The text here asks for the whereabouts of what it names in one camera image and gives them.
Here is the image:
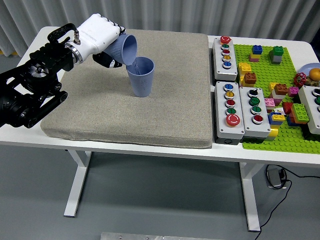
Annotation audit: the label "four-button box with knob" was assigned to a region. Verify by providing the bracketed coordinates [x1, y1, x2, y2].
[238, 86, 272, 143]

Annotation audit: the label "grey-brown fabric mat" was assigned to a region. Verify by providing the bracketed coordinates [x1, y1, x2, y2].
[40, 26, 214, 150]

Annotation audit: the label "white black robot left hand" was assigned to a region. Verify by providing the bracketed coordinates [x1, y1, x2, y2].
[67, 13, 127, 69]

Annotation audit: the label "grey toy brick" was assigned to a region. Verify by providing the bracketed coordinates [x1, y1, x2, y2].
[268, 51, 283, 65]

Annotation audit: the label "yellow round toy brick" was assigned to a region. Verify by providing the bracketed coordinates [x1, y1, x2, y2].
[267, 125, 280, 143]

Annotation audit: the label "slim five-button control box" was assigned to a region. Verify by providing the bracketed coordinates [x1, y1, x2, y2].
[212, 35, 239, 82]

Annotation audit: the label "orange toy brick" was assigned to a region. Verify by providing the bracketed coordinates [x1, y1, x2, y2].
[274, 83, 288, 96]

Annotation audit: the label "brown toy brick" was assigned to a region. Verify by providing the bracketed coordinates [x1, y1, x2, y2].
[243, 72, 258, 85]

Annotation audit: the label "grey control box, black buttons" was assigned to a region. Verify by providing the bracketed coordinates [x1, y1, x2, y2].
[297, 85, 320, 136]

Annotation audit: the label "red valve wheel toy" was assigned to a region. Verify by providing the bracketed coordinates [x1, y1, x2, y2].
[293, 72, 307, 88]

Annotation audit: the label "wide five-button control box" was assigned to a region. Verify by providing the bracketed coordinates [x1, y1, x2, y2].
[214, 81, 246, 145]

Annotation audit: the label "magenta toy brick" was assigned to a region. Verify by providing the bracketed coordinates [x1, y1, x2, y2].
[287, 86, 300, 98]

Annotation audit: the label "large lime green toy brick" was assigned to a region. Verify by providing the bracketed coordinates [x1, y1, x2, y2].
[291, 103, 310, 123]

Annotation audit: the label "light blue plate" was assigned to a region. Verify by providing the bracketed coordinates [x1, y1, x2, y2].
[299, 62, 320, 81]

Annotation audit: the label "black power cable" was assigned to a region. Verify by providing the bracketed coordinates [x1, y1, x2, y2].
[254, 167, 320, 240]

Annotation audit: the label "grey power adapter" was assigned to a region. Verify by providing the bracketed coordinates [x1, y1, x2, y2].
[265, 167, 286, 190]

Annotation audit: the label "red toy brick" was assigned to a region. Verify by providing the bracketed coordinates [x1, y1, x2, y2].
[282, 102, 294, 115]

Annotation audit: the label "blue ribbed plastic cup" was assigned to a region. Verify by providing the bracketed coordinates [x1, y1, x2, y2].
[103, 34, 138, 66]
[126, 56, 155, 98]

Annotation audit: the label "white table leg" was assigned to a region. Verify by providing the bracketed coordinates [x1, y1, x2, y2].
[238, 161, 262, 232]
[63, 149, 92, 218]

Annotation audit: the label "blue and yellow toy brick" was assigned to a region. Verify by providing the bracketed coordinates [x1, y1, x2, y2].
[268, 112, 286, 126]

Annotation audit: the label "grey pleated curtain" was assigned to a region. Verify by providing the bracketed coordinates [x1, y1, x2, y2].
[0, 0, 320, 54]

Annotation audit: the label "green studded baseplate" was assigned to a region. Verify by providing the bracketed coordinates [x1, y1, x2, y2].
[232, 43, 320, 154]

